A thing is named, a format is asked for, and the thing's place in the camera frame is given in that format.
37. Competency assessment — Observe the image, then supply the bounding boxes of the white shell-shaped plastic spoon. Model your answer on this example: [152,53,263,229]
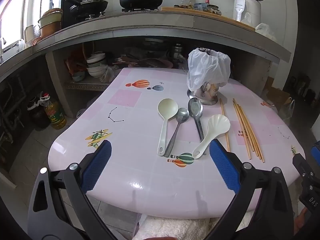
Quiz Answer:
[192,114,231,159]

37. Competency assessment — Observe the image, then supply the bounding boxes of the window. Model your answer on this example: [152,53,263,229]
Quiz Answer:
[0,0,29,50]

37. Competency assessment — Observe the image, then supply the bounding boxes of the grey drain pipes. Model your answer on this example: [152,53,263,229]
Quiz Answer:
[0,80,25,150]

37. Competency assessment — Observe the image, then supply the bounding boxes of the crumpled clear plastic bag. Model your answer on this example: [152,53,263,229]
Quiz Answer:
[100,65,120,83]

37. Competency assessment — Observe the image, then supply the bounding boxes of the dark jar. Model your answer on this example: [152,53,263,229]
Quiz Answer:
[27,100,50,129]

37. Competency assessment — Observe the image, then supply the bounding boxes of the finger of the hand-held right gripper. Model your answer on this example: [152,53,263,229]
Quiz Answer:
[311,145,320,167]
[292,153,316,193]

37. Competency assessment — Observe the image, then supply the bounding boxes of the large clear plastic bag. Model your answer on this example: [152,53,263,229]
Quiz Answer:
[255,23,278,42]

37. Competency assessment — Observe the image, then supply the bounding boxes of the yellowish plastic bag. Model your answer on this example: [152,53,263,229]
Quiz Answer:
[282,96,295,120]

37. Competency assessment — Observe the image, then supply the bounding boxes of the stack of white bowls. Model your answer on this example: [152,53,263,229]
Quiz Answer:
[86,51,108,78]

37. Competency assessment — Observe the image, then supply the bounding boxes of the large steel spoon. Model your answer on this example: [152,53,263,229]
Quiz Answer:
[187,97,207,155]

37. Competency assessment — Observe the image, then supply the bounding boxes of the small steel spoon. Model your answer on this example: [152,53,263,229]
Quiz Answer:
[164,107,190,157]

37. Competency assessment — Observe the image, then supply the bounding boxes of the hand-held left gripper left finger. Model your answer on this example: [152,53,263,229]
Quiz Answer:
[27,139,118,240]

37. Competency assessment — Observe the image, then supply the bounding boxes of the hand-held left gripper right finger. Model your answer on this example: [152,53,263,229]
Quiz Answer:
[206,139,295,240]

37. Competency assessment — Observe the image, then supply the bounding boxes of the small clear plastic bag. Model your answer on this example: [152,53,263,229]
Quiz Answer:
[243,12,255,27]

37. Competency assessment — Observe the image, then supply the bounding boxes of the cardboard box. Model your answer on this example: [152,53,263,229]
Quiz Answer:
[265,76,292,105]

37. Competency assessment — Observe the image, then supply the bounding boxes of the cream pot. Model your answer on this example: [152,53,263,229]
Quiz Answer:
[37,11,63,28]

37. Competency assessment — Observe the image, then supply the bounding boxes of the yellow cooking oil bottle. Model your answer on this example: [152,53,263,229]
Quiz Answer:
[40,92,67,130]

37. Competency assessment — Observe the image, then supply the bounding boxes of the steel utensil holder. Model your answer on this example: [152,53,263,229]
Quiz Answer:
[186,81,222,105]

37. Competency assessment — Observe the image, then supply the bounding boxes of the cream round plastic spoon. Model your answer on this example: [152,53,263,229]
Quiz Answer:
[157,98,179,156]

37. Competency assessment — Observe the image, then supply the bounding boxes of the wooden cutting board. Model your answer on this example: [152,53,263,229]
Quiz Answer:
[161,6,257,32]

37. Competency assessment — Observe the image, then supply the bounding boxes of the red plastic bag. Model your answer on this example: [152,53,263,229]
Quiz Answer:
[66,52,88,73]

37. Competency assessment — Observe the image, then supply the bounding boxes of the white kitchen appliance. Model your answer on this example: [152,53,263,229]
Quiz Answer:
[233,0,262,28]

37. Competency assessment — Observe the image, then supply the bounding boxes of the bunch of wooden chopsticks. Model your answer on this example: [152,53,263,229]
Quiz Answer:
[219,98,265,163]

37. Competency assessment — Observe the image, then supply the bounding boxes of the white fleece garment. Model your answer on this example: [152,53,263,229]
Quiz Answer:
[132,216,225,240]

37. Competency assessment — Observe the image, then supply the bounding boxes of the white cup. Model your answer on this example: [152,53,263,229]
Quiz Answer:
[24,25,34,43]

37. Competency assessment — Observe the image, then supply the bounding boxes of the grey kitchen counter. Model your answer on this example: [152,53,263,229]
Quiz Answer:
[0,11,292,80]

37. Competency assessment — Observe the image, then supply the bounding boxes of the gas stove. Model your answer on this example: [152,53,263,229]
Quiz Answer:
[82,7,160,20]

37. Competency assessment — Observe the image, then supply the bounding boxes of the black wok with lid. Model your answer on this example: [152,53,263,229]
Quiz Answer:
[65,0,109,14]

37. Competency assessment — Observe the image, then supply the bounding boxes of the person's right hand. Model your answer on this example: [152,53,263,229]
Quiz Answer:
[293,207,312,237]

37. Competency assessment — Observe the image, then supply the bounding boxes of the glass jar of pickles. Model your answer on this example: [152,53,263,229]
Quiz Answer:
[204,4,222,16]

